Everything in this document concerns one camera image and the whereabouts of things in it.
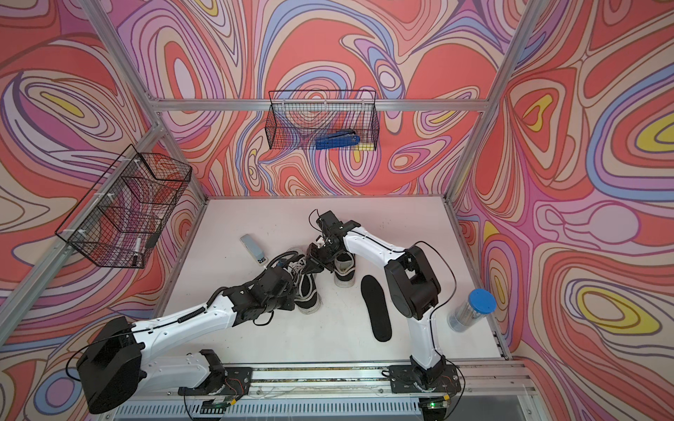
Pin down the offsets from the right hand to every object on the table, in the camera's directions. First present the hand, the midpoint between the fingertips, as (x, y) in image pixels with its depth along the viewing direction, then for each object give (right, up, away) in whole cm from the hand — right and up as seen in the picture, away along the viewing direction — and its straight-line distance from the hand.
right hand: (304, 276), depth 83 cm
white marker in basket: (-45, +10, -11) cm, 48 cm away
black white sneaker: (+2, -6, -3) cm, 7 cm away
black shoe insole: (+23, -8, +5) cm, 25 cm away
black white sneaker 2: (+13, +1, +5) cm, 14 cm away
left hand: (-1, -7, 0) cm, 7 cm away
